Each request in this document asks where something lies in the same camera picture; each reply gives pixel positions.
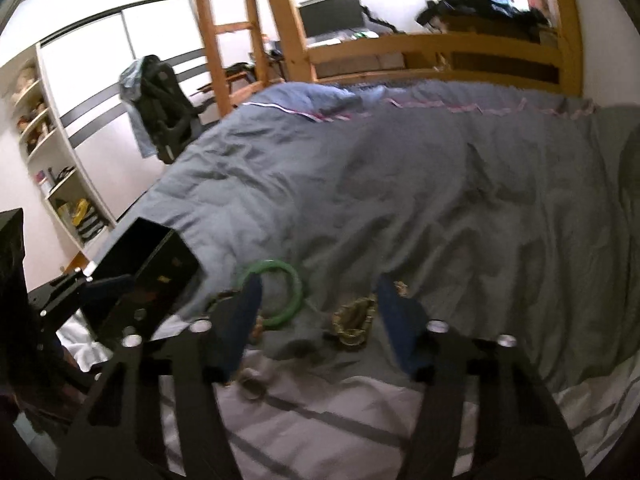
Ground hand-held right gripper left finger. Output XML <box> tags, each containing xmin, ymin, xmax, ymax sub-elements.
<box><xmin>55</xmin><ymin>275</ymin><xmax>264</xmax><ymax>480</ymax></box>

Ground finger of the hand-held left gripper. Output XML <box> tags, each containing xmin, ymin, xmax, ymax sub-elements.
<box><xmin>27</xmin><ymin>269</ymin><xmax>137</xmax><ymax>346</ymax></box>

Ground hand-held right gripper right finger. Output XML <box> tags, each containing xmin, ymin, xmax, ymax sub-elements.
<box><xmin>376</xmin><ymin>274</ymin><xmax>586</xmax><ymax>480</ymax></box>

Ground gold chain bracelet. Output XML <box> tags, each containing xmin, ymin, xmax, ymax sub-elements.
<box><xmin>332</xmin><ymin>295</ymin><xmax>379</xmax><ymax>352</ymax></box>

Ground green jade bangle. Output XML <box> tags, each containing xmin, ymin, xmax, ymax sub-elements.
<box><xmin>234</xmin><ymin>258</ymin><xmax>305</xmax><ymax>331</ymax></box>

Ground black jewelry box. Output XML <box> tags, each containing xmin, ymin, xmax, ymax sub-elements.
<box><xmin>89</xmin><ymin>217</ymin><xmax>203</xmax><ymax>347</ymax></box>

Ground white striped bedsheet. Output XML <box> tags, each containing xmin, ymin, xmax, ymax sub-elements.
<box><xmin>55</xmin><ymin>310</ymin><xmax>640</xmax><ymax>480</ymax></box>

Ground white open shelf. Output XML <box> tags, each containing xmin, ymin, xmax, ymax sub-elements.
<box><xmin>0</xmin><ymin>42</ymin><xmax>119</xmax><ymax>252</ymax></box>

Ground grey duvet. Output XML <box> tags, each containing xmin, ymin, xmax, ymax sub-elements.
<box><xmin>107</xmin><ymin>81</ymin><xmax>640</xmax><ymax>396</ymax></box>

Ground black backpack on chair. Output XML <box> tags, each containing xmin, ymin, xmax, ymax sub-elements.
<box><xmin>131</xmin><ymin>55</ymin><xmax>202</xmax><ymax>164</ymax></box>

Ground white sliding wardrobe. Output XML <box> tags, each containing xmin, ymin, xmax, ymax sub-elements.
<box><xmin>37</xmin><ymin>0</ymin><xmax>227</xmax><ymax>227</ymax></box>

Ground light blue garment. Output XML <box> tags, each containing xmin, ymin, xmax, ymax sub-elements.
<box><xmin>119</xmin><ymin>57</ymin><xmax>157</xmax><ymax>159</ymax></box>

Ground grey-green pillow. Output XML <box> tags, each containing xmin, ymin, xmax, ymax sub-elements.
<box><xmin>596</xmin><ymin>104</ymin><xmax>640</xmax><ymax>271</ymax></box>

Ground wooden ladder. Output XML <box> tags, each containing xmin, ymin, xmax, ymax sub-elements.
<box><xmin>190</xmin><ymin>0</ymin><xmax>273</xmax><ymax>122</ymax></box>

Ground black computer monitor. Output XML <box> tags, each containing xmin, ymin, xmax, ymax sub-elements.
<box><xmin>298</xmin><ymin>0</ymin><xmax>367</xmax><ymax>39</ymax></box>

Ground pile of dark clothes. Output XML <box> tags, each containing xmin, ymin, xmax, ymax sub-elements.
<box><xmin>414</xmin><ymin>0</ymin><xmax>552</xmax><ymax>30</ymax></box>

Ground dark beaded bracelet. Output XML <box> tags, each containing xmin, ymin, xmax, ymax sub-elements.
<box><xmin>205</xmin><ymin>287</ymin><xmax>242</xmax><ymax>314</ymax></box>

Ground silver ring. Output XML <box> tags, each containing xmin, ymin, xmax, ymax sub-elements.
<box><xmin>238</xmin><ymin>369</ymin><xmax>269</xmax><ymax>402</ymax></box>

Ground wooden loft bed frame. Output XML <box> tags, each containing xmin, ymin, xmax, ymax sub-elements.
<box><xmin>254</xmin><ymin>0</ymin><xmax>587</xmax><ymax>97</ymax></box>

